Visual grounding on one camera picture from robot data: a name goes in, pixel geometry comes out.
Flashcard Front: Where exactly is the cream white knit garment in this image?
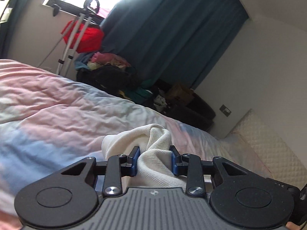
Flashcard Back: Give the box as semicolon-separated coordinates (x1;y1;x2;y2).
102;124;187;189

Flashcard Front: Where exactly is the pile of mixed clothes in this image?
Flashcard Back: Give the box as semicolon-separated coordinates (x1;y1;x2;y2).
74;52;167;111

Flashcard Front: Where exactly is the white quilted headboard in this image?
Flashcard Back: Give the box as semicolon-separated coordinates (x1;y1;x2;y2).
222;109;306;189

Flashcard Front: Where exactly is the pastel tie-dye bed quilt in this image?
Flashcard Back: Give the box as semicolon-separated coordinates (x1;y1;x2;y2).
0;59;274;230

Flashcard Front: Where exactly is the brown cardboard box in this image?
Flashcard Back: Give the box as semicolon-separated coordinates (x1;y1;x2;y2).
166;83;194;105

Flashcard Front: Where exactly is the red garment on steamer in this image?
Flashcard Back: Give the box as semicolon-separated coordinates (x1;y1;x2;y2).
61;20;105;53

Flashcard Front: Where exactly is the teal curtain right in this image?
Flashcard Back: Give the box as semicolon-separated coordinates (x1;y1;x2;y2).
102;0;249;89

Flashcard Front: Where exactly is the white garment steamer stand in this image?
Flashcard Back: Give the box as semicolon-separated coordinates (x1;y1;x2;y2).
38;0;101;76

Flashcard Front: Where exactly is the black and white chair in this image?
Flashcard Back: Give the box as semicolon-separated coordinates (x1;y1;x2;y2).
0;0;12;23

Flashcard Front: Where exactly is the wall outlet plate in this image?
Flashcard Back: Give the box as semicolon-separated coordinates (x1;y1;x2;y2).
220;105;232;117

